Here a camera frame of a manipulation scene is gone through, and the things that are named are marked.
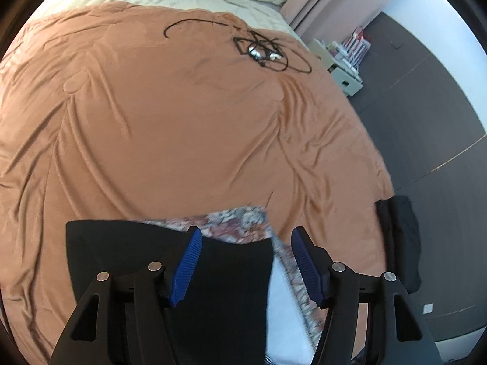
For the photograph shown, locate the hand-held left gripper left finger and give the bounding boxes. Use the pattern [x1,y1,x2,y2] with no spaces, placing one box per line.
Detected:
[49,226,204,365]

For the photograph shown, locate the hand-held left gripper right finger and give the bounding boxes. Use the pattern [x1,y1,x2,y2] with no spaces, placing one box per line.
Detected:
[291,226,444,365]

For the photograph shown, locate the black pants with white print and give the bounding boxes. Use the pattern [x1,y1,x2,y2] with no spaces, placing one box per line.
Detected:
[65,219,275,365]

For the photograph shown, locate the folded black pants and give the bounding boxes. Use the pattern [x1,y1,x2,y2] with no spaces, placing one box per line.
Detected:
[375,196,423,294]

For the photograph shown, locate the bear print cloth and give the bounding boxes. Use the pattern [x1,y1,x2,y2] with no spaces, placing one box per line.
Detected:
[145,205,331,365]

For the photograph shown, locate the orange blanket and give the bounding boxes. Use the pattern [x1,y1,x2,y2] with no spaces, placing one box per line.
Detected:
[0,0,396,365]

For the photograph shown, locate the white nightstand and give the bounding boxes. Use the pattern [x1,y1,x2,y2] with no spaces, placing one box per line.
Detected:
[307,38,365,96]

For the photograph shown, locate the striped gift bag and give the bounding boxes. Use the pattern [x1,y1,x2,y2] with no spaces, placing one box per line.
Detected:
[342,26,372,65]

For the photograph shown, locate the pink curtain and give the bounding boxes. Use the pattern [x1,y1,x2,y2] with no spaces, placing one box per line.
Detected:
[282,0,415,46]

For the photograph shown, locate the tangled black cable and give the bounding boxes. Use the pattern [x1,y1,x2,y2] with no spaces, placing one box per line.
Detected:
[164,18,313,74]

